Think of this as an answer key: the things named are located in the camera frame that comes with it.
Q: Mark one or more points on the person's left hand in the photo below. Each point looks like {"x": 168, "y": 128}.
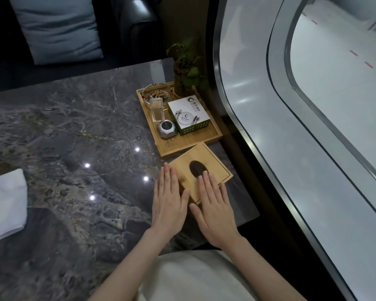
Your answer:
{"x": 167, "y": 206}

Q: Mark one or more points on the person's right hand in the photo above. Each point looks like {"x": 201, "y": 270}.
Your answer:
{"x": 214, "y": 219}

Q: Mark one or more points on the person's right middle finger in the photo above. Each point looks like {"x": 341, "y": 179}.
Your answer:
{"x": 212, "y": 188}

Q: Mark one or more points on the person's left thumb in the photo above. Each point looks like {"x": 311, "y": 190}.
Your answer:
{"x": 185, "y": 199}

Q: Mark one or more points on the person's right little finger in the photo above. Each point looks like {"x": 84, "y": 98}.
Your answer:
{"x": 225, "y": 197}

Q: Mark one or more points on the person's left little finger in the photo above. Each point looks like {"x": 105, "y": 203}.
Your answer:
{"x": 156, "y": 192}

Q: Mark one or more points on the person's left middle finger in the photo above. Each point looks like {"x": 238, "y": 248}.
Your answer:
{"x": 168, "y": 180}

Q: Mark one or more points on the person's right thumb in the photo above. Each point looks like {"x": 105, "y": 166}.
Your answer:
{"x": 196, "y": 212}

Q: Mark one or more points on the person's left forearm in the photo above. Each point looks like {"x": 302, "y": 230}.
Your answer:
{"x": 134, "y": 266}

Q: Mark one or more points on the person's right forearm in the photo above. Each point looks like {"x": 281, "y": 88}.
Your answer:
{"x": 260, "y": 272}

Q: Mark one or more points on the wooden tissue box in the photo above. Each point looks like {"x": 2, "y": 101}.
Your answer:
{"x": 203, "y": 153}

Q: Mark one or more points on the wooden tray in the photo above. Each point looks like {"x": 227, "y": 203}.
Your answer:
{"x": 175, "y": 144}

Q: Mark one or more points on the silver faceted call button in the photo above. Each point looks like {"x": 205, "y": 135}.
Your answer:
{"x": 166, "y": 129}

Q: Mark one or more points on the person's white garment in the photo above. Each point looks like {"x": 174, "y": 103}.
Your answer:
{"x": 188, "y": 275}

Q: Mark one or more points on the clear glass toothpick holder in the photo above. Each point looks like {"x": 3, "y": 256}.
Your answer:
{"x": 156, "y": 111}

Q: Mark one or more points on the white and green box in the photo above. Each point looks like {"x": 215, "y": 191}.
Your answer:
{"x": 181, "y": 104}

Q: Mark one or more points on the pile of cigarette butts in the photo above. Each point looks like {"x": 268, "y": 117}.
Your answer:
{"x": 156, "y": 94}

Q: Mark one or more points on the glass ashtray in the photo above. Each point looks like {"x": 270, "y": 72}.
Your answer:
{"x": 146, "y": 90}

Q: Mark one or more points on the clear glass vase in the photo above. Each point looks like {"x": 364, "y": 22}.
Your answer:
{"x": 181, "y": 87}

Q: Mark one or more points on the green leafy plant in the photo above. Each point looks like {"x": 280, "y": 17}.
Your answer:
{"x": 192, "y": 72}

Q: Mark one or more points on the white folded towel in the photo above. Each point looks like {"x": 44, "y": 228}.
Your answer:
{"x": 4, "y": 206}

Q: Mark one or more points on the black leather sofa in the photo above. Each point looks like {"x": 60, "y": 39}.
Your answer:
{"x": 134, "y": 21}

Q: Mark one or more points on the light blue cushion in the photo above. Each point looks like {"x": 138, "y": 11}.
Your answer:
{"x": 56, "y": 28}

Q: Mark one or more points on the curved grey window frame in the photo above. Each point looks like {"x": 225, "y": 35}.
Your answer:
{"x": 257, "y": 106}

